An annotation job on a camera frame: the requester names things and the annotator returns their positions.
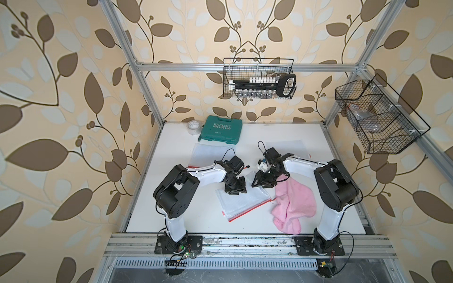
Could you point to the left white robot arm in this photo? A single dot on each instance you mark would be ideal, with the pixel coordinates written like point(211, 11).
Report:
point(175, 193)

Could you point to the pink wiping cloth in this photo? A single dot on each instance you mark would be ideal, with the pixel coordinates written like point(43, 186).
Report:
point(294, 201)

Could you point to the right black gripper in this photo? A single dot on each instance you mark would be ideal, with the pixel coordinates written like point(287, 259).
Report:
point(260, 180)

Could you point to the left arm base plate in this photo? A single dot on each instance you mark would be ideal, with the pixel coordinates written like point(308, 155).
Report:
point(191, 244)

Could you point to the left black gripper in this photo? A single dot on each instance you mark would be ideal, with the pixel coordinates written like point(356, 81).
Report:
point(241, 188)

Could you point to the black wire basket wall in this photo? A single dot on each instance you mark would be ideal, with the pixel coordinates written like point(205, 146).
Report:
point(244, 68)
point(384, 121)

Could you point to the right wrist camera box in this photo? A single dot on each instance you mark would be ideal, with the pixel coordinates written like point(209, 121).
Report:
point(272, 157)

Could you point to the aluminium front rail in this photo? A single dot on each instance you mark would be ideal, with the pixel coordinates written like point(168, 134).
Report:
point(250, 246)

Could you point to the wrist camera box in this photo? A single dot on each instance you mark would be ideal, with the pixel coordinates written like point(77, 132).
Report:
point(236, 164)
point(272, 157)

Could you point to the plastic bag in right basket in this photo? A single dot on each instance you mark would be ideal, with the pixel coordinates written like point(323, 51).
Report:
point(366, 120)

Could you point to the black wire basket back wall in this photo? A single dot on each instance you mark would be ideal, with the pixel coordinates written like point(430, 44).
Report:
point(244, 68)

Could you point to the clear tape roll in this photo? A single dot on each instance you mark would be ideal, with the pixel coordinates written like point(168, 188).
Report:
point(194, 127)

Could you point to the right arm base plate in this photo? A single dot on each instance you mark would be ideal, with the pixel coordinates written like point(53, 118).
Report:
point(316, 245)

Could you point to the black white tool in basket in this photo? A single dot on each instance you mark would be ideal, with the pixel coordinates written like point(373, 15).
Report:
point(282, 86)

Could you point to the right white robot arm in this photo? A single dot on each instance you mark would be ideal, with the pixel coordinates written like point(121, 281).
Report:
point(336, 187)

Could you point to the green plastic tool case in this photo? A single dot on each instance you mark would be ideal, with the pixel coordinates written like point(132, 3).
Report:
point(221, 130)

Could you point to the black wire basket right wall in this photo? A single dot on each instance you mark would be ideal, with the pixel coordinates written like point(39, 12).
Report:
point(384, 121)

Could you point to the stack of clear document bags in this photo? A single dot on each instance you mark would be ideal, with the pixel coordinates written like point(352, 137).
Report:
point(206, 155)

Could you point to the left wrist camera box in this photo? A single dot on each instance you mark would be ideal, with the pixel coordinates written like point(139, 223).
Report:
point(236, 164)

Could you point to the clear mesh document bag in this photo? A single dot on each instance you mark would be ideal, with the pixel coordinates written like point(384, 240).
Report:
point(235, 206)

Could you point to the wiped clear document bag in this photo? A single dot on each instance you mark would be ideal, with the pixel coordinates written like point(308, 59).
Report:
point(295, 147)

